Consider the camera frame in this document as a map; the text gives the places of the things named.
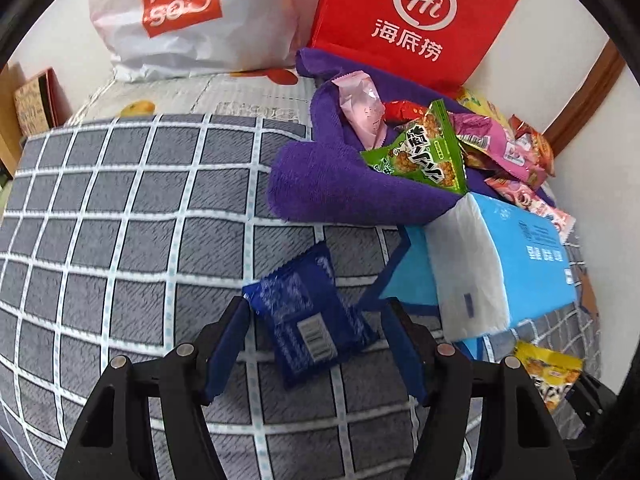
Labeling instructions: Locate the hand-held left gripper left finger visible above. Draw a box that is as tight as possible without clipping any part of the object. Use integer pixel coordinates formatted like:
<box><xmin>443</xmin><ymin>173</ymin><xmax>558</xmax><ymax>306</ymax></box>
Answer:
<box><xmin>55</xmin><ymin>296</ymin><xmax>251</xmax><ymax>480</ymax></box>

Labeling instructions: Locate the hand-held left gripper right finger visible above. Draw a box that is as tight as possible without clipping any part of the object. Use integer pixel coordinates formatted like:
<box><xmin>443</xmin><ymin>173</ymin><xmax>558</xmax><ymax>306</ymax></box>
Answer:
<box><xmin>381</xmin><ymin>297</ymin><xmax>571</xmax><ymax>480</ymax></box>

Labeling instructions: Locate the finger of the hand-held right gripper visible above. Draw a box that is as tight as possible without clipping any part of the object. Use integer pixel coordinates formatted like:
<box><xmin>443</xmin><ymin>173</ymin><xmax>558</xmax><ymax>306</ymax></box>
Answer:
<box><xmin>565</xmin><ymin>374</ymin><xmax>618</xmax><ymax>443</ymax></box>

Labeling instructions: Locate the yellow snack packet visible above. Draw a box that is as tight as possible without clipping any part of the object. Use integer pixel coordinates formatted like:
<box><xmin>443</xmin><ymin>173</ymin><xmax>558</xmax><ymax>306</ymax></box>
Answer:
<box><xmin>514</xmin><ymin>340</ymin><xmax>585</xmax><ymax>415</ymax></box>

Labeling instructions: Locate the blue snack packet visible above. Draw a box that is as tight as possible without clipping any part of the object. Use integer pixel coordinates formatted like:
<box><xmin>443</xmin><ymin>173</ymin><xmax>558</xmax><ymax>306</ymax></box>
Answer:
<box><xmin>241</xmin><ymin>240</ymin><xmax>377</xmax><ymax>392</ymax></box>

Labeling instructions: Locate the purple towel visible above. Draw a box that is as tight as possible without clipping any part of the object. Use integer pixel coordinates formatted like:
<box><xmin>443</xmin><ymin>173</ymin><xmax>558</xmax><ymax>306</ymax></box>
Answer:
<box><xmin>265</xmin><ymin>47</ymin><xmax>506</xmax><ymax>226</ymax></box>

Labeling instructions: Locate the strawberry print snack packet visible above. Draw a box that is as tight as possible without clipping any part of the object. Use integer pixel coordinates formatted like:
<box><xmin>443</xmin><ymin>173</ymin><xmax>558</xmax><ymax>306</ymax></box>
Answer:
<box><xmin>482</xmin><ymin>174</ymin><xmax>548</xmax><ymax>211</ymax></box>

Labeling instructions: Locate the green triangular snack packet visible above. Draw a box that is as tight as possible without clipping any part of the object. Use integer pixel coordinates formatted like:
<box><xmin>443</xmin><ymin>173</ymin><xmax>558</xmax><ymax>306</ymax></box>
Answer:
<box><xmin>360</xmin><ymin>99</ymin><xmax>469</xmax><ymax>196</ymax></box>

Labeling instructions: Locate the magenta snack packet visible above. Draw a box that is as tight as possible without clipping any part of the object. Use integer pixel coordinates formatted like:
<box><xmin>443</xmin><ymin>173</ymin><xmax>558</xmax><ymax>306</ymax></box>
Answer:
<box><xmin>447</xmin><ymin>111</ymin><xmax>532</xmax><ymax>183</ymax></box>

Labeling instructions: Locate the red snack packet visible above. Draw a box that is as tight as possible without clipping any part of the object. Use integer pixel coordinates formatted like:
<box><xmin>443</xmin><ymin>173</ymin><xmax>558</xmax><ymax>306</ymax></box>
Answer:
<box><xmin>384</xmin><ymin>99</ymin><xmax>433</xmax><ymax>123</ymax></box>

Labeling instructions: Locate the light pink snack packet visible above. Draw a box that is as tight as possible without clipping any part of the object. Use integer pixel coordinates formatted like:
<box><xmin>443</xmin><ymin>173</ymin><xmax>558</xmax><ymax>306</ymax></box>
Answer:
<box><xmin>334</xmin><ymin>71</ymin><xmax>387</xmax><ymax>150</ymax></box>

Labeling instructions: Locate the blue tissue pack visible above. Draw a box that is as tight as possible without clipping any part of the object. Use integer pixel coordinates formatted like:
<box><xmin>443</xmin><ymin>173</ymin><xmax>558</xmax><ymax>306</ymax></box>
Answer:
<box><xmin>424</xmin><ymin>192</ymin><xmax>577</xmax><ymax>342</ymax></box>

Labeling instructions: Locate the grey checkered blanket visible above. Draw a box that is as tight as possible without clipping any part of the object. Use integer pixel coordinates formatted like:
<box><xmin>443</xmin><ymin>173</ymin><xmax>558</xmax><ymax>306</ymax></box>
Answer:
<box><xmin>0</xmin><ymin>112</ymin><xmax>601</xmax><ymax>480</ymax></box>

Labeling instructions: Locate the orange chips bag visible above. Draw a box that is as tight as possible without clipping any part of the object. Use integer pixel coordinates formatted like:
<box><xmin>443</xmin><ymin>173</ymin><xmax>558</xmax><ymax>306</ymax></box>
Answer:
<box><xmin>509</xmin><ymin>115</ymin><xmax>557</xmax><ymax>188</ymax></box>

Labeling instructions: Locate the yellow chips bag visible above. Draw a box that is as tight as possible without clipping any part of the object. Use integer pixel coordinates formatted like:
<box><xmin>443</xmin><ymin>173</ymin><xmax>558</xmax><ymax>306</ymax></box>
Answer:
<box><xmin>452</xmin><ymin>86</ymin><xmax>503</xmax><ymax>123</ymax></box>

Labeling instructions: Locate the patterned box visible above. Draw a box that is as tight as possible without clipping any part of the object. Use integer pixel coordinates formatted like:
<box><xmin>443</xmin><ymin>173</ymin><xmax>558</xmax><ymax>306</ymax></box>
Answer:
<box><xmin>12</xmin><ymin>67</ymin><xmax>65</xmax><ymax>137</ymax></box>

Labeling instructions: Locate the white plastic bag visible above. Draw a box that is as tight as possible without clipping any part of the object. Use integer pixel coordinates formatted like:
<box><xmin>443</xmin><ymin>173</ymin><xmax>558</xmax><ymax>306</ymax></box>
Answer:
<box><xmin>87</xmin><ymin>0</ymin><xmax>301</xmax><ymax>83</ymax></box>

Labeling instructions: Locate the red paper bag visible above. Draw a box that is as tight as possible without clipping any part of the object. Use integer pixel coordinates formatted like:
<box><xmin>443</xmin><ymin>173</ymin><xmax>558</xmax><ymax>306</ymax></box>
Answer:
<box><xmin>306</xmin><ymin>0</ymin><xmax>524</xmax><ymax>96</ymax></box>

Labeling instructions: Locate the brown wooden door frame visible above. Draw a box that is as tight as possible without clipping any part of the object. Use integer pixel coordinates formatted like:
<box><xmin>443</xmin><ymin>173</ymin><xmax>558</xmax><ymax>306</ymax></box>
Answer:
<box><xmin>542</xmin><ymin>37</ymin><xmax>626</xmax><ymax>158</ymax></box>

